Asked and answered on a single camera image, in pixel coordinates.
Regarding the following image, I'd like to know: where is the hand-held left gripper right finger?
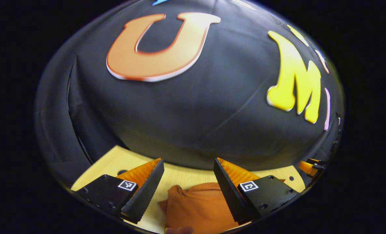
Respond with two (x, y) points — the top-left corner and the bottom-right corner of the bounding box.
(213, 158), (300, 225)

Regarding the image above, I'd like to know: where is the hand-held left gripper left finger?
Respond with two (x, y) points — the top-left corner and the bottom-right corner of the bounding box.
(75, 158), (165, 225)

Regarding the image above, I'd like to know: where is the orange button shirt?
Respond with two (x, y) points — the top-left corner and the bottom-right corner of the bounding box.
(159, 178), (286, 234)

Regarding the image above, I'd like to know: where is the black backdrop cloth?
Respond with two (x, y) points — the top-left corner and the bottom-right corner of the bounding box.
(34, 0), (344, 189)

